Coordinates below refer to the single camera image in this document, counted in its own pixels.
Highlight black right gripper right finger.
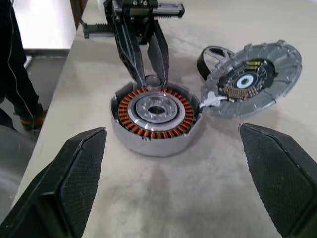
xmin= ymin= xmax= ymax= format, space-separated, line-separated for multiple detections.
xmin=238 ymin=123 xmax=317 ymax=238

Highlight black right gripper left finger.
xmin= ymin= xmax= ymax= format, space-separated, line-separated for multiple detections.
xmin=0 ymin=127 xmax=107 ymax=238

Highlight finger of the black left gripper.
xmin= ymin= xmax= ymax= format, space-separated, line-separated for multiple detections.
xmin=147 ymin=20 xmax=170 ymax=87
xmin=114 ymin=18 xmax=146 ymax=85

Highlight black spoked rotor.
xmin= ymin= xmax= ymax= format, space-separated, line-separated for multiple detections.
xmin=197 ymin=45 xmax=240 ymax=81

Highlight grey motor housing copper windings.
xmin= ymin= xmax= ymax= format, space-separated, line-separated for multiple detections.
xmin=110 ymin=75 xmax=201 ymax=157

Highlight grey ribbed motor lid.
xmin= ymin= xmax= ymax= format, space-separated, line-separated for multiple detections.
xmin=200 ymin=39 xmax=303 ymax=119

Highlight white cabinet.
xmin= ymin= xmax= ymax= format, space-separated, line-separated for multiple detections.
xmin=14 ymin=0 xmax=76 ymax=49

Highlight person in black trousers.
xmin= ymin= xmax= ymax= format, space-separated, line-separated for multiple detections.
xmin=0 ymin=0 xmax=48 ymax=131

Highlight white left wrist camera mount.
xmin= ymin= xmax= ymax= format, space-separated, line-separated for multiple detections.
xmin=95 ymin=0 xmax=109 ymax=13

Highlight white cable connector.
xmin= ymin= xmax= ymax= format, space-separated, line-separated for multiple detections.
xmin=199 ymin=91 xmax=230 ymax=109

